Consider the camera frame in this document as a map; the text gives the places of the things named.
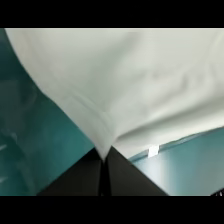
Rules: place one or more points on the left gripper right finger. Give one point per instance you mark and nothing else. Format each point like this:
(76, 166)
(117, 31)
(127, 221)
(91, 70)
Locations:
(130, 176)

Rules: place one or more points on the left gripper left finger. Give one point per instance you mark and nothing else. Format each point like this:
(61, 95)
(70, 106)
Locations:
(80, 176)

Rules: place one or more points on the white T-shirt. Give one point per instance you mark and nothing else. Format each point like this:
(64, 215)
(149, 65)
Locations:
(133, 83)

